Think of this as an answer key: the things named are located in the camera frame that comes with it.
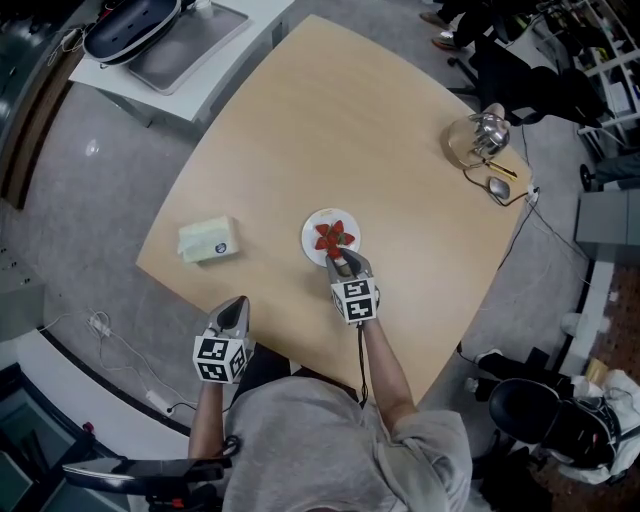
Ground black office chair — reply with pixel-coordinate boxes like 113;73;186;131
447;29;609;126

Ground white power strip cable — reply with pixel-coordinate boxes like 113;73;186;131
39;307;199;416

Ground person's grey shirt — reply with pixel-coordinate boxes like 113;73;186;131
219;374;474;512

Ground person's right forearm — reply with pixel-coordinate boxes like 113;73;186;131
360;319;419;431

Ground wooden box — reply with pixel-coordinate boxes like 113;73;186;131
584;357;609;384

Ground brown wooden panel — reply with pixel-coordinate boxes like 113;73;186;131
0;47;76;211

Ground yellow utility knife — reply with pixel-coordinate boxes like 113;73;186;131
482;158;518;180

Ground grey refrigerator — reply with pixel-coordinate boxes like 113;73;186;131
574;188;640;261

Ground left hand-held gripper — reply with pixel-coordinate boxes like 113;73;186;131
193;296;252;385

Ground white metal shelf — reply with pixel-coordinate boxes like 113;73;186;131
574;0;640;146

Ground black hard shell backpack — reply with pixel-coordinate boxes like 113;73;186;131
82;0;182;65

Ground black floor cable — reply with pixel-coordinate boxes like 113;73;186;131
497;122;591;274

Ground white plate with strawberries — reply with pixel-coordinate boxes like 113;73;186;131
301;208;362;269

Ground white trash bin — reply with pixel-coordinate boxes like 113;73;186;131
560;312;587;337

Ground grey tray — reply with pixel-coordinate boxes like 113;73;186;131
127;0;250;96

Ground person's dark trousers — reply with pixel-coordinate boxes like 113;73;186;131
234;342;321;396

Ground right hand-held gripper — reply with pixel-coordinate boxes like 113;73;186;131
325;250;380;327

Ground person's left forearm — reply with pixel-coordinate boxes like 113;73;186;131
188;382;229;459

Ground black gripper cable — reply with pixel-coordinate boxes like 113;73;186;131
354;322;371;407

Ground grey metal cabinet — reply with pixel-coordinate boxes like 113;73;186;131
0;244;46;344

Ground white side table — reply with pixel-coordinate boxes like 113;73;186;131
67;0;296;129

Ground white curved ledge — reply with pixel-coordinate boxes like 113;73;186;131
0;327;194;512

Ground steel kettle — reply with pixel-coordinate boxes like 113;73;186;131
440;103;511;170

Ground white floor cable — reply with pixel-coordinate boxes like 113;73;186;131
479;214;594;311

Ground pale green tissue box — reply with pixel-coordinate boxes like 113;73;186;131
177;214;240;265

